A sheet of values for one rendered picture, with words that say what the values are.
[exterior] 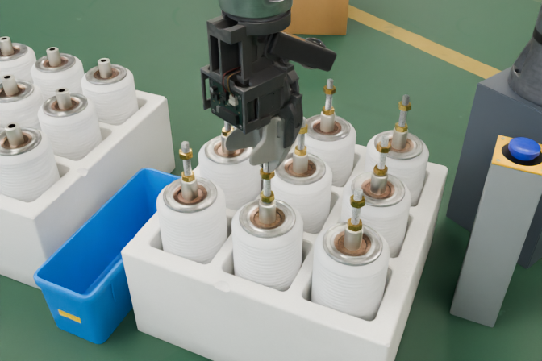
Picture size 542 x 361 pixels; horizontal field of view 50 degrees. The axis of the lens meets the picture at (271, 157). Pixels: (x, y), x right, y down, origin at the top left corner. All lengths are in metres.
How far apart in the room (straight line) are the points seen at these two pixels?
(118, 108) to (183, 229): 0.39
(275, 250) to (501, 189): 0.32
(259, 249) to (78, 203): 0.39
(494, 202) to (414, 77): 0.85
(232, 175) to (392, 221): 0.24
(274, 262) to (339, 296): 0.09
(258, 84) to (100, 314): 0.49
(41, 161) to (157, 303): 0.29
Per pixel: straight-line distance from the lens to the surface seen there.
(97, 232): 1.04
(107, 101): 1.13
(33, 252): 1.03
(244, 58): 0.60
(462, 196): 1.16
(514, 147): 0.84
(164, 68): 1.69
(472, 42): 1.92
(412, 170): 0.91
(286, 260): 0.78
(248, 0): 0.57
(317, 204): 0.86
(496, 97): 1.03
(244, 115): 0.60
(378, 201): 0.82
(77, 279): 1.04
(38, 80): 1.20
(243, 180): 0.89
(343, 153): 0.94
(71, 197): 1.02
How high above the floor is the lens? 0.78
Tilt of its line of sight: 37 degrees down
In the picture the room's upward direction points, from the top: straight up
